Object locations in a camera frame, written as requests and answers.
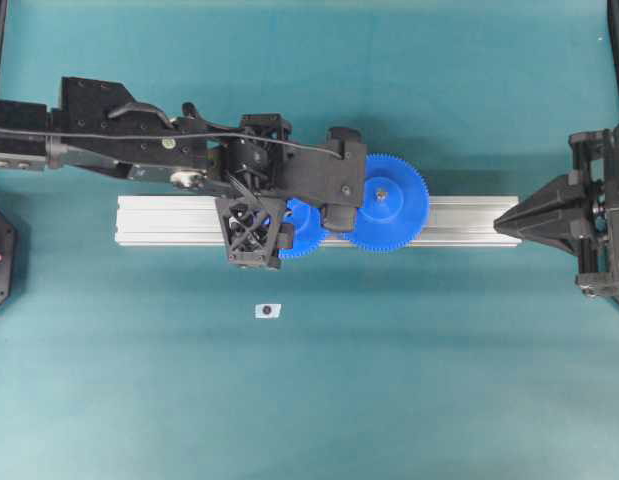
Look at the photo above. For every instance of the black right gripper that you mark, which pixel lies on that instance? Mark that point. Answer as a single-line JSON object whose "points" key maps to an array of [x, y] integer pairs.
{"points": [[578, 213]]}

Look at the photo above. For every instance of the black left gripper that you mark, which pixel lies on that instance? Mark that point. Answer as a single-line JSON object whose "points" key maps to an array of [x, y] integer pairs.
{"points": [[254, 233]]}

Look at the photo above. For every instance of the small blue gear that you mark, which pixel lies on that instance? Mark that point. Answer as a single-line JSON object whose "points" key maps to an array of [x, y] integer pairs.
{"points": [[308, 231]]}

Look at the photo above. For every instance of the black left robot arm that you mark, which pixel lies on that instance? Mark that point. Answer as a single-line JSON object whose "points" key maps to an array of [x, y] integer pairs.
{"points": [[100, 127]]}

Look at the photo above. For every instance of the large blue gear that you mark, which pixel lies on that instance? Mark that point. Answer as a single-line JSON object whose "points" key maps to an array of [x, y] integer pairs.
{"points": [[396, 205]]}

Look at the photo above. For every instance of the white marker sticker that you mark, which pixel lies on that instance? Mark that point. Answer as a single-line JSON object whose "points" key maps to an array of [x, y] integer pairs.
{"points": [[267, 311]]}

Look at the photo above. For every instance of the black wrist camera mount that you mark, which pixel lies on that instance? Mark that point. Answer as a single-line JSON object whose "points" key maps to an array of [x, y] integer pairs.
{"points": [[348, 178]]}

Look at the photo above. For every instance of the silver aluminium extrusion rail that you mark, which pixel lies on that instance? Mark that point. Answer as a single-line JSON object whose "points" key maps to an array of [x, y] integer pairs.
{"points": [[454, 221]]}

